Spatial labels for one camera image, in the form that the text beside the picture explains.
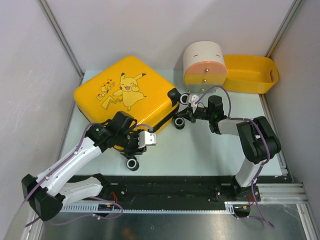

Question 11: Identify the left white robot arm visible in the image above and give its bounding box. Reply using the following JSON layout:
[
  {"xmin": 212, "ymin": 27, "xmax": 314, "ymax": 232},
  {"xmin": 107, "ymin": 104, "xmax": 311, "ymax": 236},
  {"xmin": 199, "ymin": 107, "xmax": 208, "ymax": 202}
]
[{"xmin": 21, "ymin": 111, "xmax": 157, "ymax": 222}]

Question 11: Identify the aluminium frame rail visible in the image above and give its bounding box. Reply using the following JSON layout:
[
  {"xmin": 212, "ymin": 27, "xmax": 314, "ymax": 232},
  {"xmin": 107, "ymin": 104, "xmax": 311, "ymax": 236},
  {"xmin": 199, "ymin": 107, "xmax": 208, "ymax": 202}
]
[{"xmin": 61, "ymin": 183, "xmax": 308, "ymax": 214}]

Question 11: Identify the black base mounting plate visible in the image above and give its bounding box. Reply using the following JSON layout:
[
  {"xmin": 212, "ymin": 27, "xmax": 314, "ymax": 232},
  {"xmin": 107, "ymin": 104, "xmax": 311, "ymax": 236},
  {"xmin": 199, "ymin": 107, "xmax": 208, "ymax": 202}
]
[{"xmin": 67, "ymin": 174, "xmax": 293, "ymax": 211}]

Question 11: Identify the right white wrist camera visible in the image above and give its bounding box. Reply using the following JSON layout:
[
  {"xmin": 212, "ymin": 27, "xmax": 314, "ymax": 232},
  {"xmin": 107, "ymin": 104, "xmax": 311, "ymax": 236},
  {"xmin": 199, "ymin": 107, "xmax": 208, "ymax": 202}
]
[{"xmin": 187, "ymin": 94, "xmax": 200, "ymax": 110}]

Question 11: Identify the yellow plastic basket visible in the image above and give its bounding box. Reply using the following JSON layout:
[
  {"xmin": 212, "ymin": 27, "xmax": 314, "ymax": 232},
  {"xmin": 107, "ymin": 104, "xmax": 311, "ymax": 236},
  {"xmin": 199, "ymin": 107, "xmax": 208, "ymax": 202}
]
[{"xmin": 223, "ymin": 54, "xmax": 279, "ymax": 94}]

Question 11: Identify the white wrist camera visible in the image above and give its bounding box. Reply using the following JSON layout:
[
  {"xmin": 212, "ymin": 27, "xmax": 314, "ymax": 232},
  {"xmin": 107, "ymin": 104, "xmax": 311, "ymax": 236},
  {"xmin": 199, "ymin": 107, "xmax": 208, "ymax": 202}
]
[
  {"xmin": 187, "ymin": 94, "xmax": 200, "ymax": 110},
  {"xmin": 138, "ymin": 130, "xmax": 157, "ymax": 148}
]

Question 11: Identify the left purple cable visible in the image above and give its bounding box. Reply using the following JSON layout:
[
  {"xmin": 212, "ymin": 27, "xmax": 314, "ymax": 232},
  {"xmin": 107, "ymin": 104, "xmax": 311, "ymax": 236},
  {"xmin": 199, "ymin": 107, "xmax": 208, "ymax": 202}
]
[{"xmin": 23, "ymin": 122, "xmax": 153, "ymax": 228}]

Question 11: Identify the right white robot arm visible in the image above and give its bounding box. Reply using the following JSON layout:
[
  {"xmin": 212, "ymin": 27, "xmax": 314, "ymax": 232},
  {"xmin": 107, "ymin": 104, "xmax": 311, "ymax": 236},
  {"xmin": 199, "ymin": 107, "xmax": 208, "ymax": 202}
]
[{"xmin": 173, "ymin": 93, "xmax": 281, "ymax": 201}]

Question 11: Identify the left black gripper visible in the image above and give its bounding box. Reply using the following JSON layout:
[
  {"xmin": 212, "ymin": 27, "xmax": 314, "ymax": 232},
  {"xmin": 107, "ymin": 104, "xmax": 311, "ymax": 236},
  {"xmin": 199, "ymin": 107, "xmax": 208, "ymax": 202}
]
[{"xmin": 116, "ymin": 129, "xmax": 147, "ymax": 157}]

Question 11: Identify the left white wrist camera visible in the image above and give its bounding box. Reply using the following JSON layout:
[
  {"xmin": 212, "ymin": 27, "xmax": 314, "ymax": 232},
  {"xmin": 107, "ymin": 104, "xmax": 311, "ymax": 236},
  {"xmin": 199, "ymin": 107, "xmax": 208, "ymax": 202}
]
[{"xmin": 138, "ymin": 130, "xmax": 157, "ymax": 148}]

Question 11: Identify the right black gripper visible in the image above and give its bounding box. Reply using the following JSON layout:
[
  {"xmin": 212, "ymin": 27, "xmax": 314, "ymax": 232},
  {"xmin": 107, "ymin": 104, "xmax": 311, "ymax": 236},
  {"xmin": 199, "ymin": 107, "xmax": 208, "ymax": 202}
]
[{"xmin": 178, "ymin": 104, "xmax": 214, "ymax": 123}]

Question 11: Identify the yellow Pikachu suitcase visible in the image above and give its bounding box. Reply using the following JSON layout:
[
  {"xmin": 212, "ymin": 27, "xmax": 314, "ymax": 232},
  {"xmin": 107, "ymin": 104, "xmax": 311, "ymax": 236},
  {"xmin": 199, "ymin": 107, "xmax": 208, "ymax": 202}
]
[{"xmin": 73, "ymin": 56, "xmax": 181, "ymax": 171}]

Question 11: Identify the white round drawer cabinet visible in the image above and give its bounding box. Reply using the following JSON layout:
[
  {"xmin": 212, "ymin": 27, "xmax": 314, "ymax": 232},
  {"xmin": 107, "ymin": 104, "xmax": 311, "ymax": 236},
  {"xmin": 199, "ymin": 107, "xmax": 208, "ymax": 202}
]
[{"xmin": 182, "ymin": 40, "xmax": 228, "ymax": 93}]

